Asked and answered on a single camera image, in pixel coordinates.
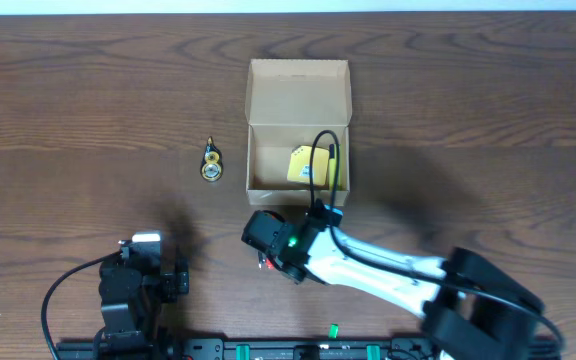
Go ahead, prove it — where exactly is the left black cable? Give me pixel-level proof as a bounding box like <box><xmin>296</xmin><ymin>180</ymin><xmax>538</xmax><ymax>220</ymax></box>
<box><xmin>40</xmin><ymin>251</ymin><xmax>124</xmax><ymax>360</ymax></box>

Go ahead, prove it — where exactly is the yellow sticky note pad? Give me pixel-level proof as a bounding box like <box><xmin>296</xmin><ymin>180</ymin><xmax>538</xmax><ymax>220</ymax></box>
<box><xmin>287</xmin><ymin>145</ymin><xmax>330</xmax><ymax>187</ymax></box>

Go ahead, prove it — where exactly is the black yellow correction tape dispenser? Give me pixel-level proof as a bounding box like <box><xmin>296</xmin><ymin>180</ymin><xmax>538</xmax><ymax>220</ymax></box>
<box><xmin>200</xmin><ymin>137</ymin><xmax>223</xmax><ymax>182</ymax></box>

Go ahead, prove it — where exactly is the right black cable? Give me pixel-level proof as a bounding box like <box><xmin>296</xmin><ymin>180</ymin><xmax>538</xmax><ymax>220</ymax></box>
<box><xmin>308</xmin><ymin>129</ymin><xmax>567</xmax><ymax>351</ymax></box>

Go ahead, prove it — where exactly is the black mounting rail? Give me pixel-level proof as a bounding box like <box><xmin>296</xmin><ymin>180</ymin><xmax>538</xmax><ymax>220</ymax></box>
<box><xmin>57</xmin><ymin>337</ymin><xmax>444</xmax><ymax>360</ymax></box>

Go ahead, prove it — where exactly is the cardboard box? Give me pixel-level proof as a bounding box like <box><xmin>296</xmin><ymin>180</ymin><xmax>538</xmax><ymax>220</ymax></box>
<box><xmin>245</xmin><ymin>59</ymin><xmax>352</xmax><ymax>207</ymax></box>

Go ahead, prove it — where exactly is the red black stapler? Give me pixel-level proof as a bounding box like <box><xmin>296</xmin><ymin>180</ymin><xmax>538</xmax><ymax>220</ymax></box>
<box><xmin>257</xmin><ymin>251</ymin><xmax>274</xmax><ymax>270</ymax></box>

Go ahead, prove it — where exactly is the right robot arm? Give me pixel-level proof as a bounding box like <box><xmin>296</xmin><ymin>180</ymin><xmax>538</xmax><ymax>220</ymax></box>
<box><xmin>242</xmin><ymin>202</ymin><xmax>565</xmax><ymax>359</ymax></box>

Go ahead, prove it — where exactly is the black cable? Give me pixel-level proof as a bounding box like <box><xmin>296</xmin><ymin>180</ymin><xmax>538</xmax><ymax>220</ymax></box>
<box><xmin>40</xmin><ymin>251</ymin><xmax>124</xmax><ymax>360</ymax></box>
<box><xmin>308</xmin><ymin>129</ymin><xmax>567</xmax><ymax>351</ymax></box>

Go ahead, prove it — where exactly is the green tape piece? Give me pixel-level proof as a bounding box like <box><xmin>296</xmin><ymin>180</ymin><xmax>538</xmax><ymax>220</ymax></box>
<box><xmin>328</xmin><ymin>324</ymin><xmax>339</xmax><ymax>339</ymax></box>

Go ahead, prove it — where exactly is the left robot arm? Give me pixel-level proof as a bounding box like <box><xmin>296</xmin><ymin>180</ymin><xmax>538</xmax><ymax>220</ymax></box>
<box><xmin>99</xmin><ymin>240</ymin><xmax>189</xmax><ymax>354</ymax></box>

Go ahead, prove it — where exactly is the yellow highlighter marker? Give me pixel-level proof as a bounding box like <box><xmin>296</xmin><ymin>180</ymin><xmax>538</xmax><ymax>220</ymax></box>
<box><xmin>328</xmin><ymin>144</ymin><xmax>341</xmax><ymax>191</ymax></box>

